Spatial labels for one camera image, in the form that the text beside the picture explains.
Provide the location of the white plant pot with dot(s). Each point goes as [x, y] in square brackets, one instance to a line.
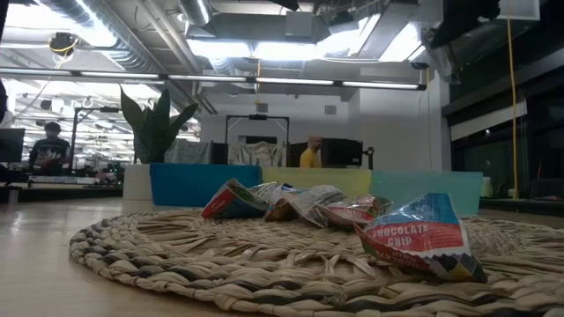
[136, 181]

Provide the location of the black gantry frame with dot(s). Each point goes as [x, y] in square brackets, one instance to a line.
[94, 109]
[257, 117]

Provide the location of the white cloth cover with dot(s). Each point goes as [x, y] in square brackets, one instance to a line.
[255, 154]

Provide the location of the black monitor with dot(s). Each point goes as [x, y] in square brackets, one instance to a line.
[11, 145]

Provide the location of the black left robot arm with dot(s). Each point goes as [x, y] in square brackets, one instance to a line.
[2, 66]

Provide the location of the chocolate chip granola bar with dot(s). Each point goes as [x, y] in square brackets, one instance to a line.
[418, 238]

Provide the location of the black computer case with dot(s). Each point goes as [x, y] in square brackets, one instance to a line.
[343, 153]

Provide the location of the blue plastic bin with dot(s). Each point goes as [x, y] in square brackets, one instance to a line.
[198, 185]

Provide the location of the yellow plastic bin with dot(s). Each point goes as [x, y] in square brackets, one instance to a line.
[326, 178]

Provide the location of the black tripod stand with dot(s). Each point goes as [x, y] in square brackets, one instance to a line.
[370, 156]

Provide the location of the green plastic bin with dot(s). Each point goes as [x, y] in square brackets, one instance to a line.
[423, 182]

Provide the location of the grey cloth cover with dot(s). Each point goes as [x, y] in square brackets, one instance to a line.
[189, 152]

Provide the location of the granola bar orange white wrapper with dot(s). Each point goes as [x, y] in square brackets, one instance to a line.
[308, 202]

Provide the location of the granola bar red green wrapper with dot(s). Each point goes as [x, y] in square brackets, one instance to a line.
[352, 213]

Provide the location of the long ceiling light bar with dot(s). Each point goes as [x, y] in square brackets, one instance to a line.
[286, 81]

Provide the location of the granola bar blue red wrapper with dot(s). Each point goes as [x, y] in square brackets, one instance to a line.
[229, 204]

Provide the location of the granola bar blue white wrapper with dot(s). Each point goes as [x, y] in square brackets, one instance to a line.
[266, 190]

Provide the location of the person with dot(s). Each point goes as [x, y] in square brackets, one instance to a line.
[310, 156]
[49, 152]

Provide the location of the round woven straw placemat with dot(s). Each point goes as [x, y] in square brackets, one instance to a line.
[220, 264]

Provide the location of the green snake plant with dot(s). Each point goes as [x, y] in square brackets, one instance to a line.
[154, 132]

